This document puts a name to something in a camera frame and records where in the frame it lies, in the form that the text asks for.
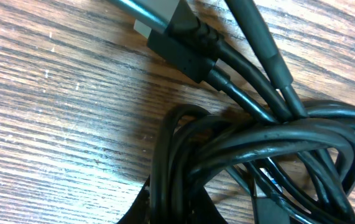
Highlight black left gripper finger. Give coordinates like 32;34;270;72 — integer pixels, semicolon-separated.
118;176;227;224

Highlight black usb cables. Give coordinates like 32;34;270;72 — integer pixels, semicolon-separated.
108;0;355;224

